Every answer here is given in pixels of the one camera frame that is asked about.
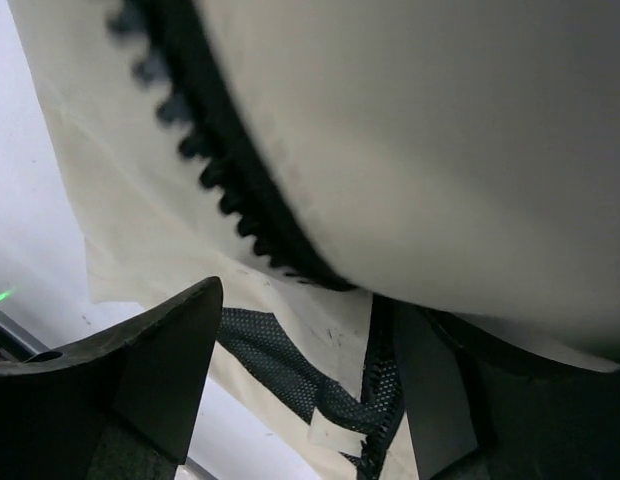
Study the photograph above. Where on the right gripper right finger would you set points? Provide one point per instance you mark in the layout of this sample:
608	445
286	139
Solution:
480	408

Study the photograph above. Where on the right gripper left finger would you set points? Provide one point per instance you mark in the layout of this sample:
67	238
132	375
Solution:
119	404

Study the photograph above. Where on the cream jacket with black zipper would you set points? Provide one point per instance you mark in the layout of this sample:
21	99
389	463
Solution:
325	159

